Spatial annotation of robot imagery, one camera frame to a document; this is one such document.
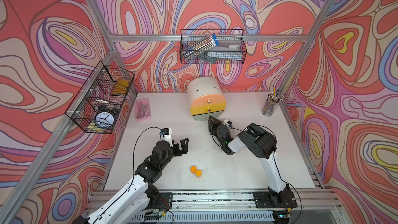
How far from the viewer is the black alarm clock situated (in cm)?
66

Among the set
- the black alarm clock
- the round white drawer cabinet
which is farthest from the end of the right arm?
the black alarm clock

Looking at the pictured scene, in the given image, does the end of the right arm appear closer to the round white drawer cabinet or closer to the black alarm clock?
the round white drawer cabinet
